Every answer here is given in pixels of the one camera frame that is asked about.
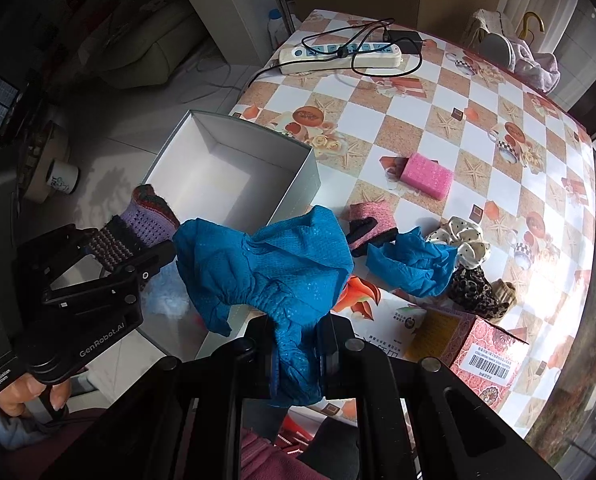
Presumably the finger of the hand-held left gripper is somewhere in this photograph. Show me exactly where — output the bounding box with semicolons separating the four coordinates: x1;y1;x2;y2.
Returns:
12;224;101;292
40;240;179;307

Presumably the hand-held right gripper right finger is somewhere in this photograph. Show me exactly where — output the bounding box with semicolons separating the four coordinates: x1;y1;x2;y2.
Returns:
318;312;561;480

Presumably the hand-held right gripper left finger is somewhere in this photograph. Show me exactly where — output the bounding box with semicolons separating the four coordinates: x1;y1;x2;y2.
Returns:
40;316;279;480

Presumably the purple knitted sock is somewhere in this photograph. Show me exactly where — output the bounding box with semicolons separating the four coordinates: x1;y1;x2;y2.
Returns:
88;184;181;273

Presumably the large blue shoe cover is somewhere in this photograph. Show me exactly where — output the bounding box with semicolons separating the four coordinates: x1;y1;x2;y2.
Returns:
173;205;355;408

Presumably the small blue shoe cover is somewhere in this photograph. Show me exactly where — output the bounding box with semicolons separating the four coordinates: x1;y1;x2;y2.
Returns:
365;227;459;298

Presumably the white cardboard box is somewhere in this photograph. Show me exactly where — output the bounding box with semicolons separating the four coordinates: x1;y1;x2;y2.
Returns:
138;109;322;361

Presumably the pink knitted sock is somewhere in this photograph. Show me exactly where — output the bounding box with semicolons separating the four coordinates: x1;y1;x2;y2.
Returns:
341;201;399;261

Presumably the leopard print scrunchie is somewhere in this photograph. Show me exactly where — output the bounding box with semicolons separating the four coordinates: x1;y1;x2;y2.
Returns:
448;264;495;318

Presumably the cream polka dot scrunchie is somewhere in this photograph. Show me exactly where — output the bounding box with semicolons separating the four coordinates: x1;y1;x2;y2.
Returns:
424;216;490;270

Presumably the pink sponge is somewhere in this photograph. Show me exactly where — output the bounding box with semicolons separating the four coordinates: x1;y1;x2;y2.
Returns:
400;152;455;202

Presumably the person's left hand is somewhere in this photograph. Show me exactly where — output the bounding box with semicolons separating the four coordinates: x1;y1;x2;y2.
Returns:
0;372;71;418

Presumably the white mug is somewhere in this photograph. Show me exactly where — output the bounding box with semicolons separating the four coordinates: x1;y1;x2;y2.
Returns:
42;158;80;194

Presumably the person's maroon clothing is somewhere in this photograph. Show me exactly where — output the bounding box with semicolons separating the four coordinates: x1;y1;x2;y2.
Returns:
68;407;329;480

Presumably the printed carton with flower picture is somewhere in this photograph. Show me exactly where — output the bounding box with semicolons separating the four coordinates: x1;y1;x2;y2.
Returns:
330;276;529;398

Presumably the cream sofa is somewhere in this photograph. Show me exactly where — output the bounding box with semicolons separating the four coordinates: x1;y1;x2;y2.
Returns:
90;0;213;91

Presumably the white plastic bottle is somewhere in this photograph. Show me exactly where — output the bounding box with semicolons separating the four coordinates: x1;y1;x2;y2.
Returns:
268;9;289;48

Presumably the white cabinet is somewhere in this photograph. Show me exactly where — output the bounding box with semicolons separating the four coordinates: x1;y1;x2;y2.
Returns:
163;0;289;68

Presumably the white power strip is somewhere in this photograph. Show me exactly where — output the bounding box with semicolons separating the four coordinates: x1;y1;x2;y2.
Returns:
278;42;403;75

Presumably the black power adapter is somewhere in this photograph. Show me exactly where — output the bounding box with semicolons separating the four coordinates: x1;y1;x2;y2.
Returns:
388;31;423;55

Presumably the grey round object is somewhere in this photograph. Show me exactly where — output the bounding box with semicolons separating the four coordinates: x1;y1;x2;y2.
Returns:
478;32;513;68

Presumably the pale pink towel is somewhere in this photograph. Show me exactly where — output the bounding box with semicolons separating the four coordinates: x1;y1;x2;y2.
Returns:
508;37;561;93

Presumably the beige knitted cloth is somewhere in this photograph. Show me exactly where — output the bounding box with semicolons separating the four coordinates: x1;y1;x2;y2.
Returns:
460;9;519;48

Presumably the gold hook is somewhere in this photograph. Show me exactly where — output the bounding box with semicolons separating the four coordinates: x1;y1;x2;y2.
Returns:
520;11;545;41

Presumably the black cable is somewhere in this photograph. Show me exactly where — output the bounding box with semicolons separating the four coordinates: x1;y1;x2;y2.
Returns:
248;17;423;92

